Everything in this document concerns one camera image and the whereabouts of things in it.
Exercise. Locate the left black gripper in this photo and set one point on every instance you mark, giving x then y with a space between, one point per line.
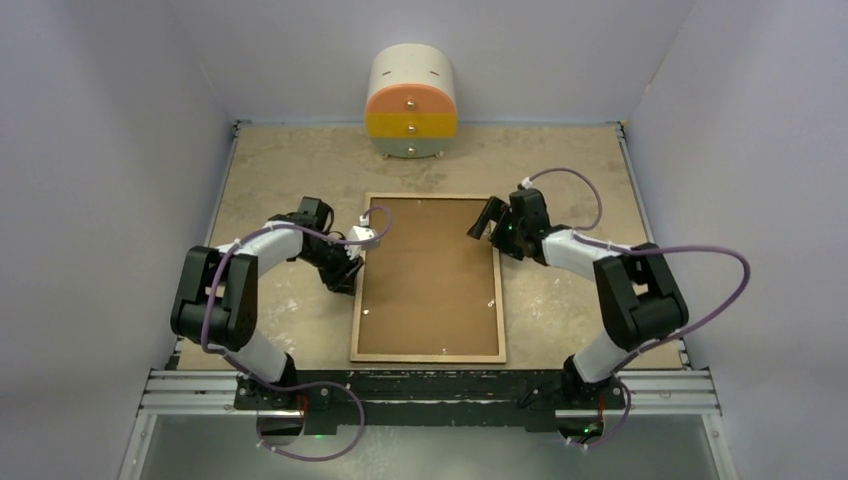
343 278

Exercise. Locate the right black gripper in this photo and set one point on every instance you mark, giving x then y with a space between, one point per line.
498 212

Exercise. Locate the brown hardboard backing board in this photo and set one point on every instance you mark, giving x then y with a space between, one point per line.
430 278

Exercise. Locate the black wooden picture frame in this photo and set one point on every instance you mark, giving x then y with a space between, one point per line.
424 359

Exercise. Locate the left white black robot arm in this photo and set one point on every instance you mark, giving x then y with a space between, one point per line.
216 302

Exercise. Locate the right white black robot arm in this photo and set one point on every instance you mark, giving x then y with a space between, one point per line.
639 298

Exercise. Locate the round three-drawer mini cabinet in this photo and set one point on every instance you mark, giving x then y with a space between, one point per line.
411 111

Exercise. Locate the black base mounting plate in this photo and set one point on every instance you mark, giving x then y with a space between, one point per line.
535 400

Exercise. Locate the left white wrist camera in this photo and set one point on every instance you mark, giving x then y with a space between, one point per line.
362 236

